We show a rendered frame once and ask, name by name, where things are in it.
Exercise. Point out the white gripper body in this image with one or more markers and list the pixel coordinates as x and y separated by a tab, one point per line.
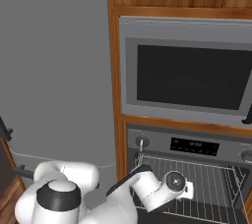
189	190

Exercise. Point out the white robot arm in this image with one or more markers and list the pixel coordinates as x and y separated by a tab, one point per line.
108	208

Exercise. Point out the grey built-in oven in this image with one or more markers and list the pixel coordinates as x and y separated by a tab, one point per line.
160	142

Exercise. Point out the round grey oven knob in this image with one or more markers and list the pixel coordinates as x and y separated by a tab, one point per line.
247	156
142	141

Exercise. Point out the grey microwave oven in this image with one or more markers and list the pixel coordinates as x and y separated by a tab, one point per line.
183	28

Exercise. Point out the wooden appliance housing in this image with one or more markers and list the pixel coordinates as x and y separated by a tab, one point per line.
115	70

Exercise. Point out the brown wooden panel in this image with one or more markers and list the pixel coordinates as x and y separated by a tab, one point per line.
10	188

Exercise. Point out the grey fridge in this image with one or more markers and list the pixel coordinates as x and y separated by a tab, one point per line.
55	70

